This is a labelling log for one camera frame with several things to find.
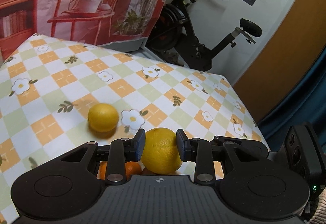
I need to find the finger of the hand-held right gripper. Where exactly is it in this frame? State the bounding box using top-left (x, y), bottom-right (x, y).
top-left (213, 135), bottom-right (270, 161)

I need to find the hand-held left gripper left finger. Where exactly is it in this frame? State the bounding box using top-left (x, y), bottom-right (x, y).
top-left (60, 129), bottom-right (146, 186)

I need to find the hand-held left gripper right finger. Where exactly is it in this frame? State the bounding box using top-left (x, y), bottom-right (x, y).
top-left (176, 129), bottom-right (263, 186)

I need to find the yellow lemon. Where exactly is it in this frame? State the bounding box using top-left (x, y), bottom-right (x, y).
top-left (88, 103), bottom-right (120, 133)
top-left (141, 128), bottom-right (183, 175)

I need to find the small orange tangerine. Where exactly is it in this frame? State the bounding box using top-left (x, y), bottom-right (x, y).
top-left (125, 161), bottom-right (142, 179)
top-left (98, 161), bottom-right (108, 180)

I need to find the dark blue curtain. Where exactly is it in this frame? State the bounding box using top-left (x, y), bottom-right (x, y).
top-left (257, 53), bottom-right (326, 153)

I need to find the orange wooden door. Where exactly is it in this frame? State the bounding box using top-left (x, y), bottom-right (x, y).
top-left (233, 0), bottom-right (326, 123)

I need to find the checked floral tablecloth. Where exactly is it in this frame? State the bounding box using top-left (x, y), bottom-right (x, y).
top-left (0, 33), bottom-right (270, 184)

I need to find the black exercise bike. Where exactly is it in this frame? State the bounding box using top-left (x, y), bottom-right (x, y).
top-left (145, 0), bottom-right (263, 73)

